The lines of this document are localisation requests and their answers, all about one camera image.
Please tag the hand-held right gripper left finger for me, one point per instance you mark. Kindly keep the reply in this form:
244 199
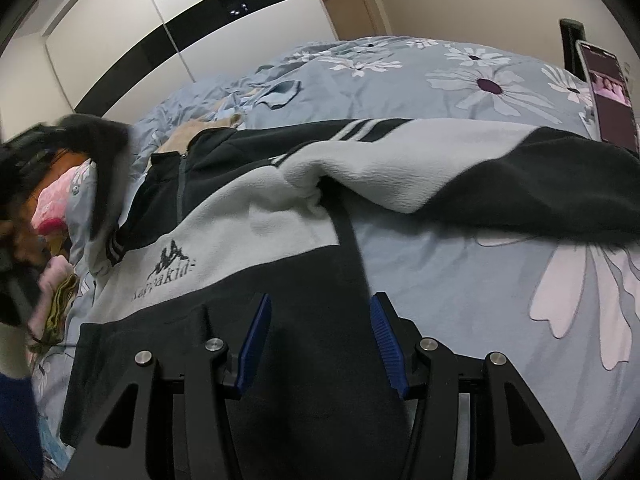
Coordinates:
254 347

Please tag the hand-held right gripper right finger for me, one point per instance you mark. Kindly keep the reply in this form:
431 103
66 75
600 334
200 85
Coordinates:
389 347

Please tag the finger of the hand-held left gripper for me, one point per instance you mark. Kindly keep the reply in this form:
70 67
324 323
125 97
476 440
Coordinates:
100 135

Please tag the black and grey fleece jacket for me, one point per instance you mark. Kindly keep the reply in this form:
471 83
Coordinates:
250 240

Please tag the pink and yellow folded clothes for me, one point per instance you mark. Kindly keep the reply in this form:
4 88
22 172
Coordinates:
57 295

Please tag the pink patterned garment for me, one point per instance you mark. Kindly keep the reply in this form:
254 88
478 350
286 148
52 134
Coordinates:
60 195

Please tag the blue floral bed sheet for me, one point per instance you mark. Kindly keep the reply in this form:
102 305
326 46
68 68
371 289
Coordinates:
450 285

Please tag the white and black wardrobe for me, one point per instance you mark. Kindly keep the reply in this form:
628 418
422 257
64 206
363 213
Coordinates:
100 35

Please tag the beige garment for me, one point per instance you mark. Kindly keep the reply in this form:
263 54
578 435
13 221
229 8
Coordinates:
210 127

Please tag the blue cloth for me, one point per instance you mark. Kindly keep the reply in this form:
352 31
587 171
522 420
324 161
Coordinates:
17 425

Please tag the smartphone with lit screen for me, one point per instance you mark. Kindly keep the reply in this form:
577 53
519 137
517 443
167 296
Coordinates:
611 110

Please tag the black phone stand post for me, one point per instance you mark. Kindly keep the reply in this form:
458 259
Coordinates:
570 45

